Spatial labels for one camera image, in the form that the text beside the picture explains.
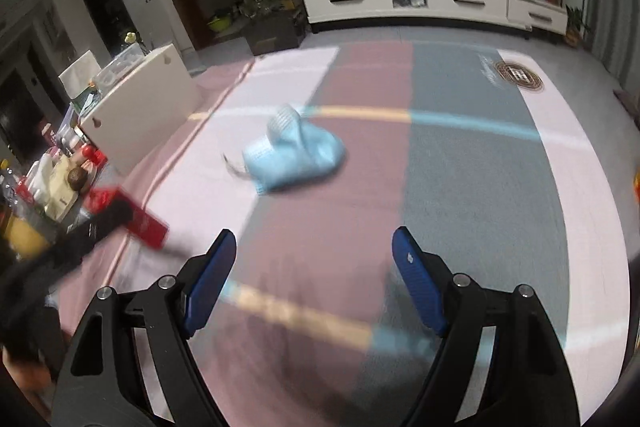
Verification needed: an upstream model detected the red box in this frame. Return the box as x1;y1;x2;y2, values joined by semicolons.
85;188;170;250

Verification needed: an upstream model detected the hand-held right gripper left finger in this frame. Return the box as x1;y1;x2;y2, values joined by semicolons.
50;228;237;427

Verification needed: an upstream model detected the pile of assorted small packets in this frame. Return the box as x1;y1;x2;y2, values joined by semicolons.
0;117;108;233

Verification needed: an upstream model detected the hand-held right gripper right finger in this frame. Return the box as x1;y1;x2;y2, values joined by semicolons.
391;227;583;427

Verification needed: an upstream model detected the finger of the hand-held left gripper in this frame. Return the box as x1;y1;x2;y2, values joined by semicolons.
45;199;133;268

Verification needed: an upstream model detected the white TV cabinet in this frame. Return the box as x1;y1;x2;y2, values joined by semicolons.
299;0;568;40

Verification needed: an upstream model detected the striped pink grey floor mat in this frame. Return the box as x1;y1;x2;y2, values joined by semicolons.
50;42;631;427

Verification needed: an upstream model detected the white storage box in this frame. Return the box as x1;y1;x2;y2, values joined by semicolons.
80;44;198;175

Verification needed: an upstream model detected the small potted plant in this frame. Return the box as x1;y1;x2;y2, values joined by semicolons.
565;7;591;48

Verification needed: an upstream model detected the large leafy potted plant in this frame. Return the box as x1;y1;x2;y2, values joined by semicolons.
240;0;306;55

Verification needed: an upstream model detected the clear plastic storage container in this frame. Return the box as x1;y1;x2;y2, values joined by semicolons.
92;43;148;90

